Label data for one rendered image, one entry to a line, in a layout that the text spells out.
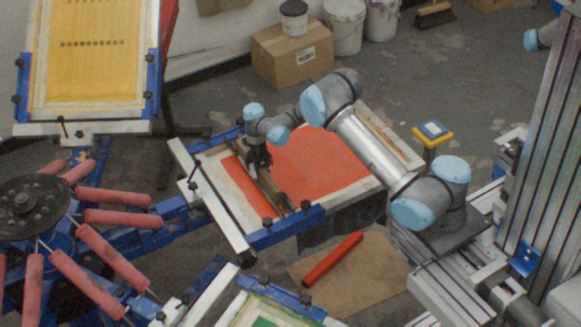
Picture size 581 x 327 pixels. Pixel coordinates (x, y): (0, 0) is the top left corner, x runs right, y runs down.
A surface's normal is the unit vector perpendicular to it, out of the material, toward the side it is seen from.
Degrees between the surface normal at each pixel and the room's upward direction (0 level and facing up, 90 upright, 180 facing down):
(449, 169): 8
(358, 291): 0
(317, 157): 0
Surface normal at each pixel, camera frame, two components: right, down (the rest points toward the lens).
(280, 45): -0.04, -0.72
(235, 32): 0.49, 0.60
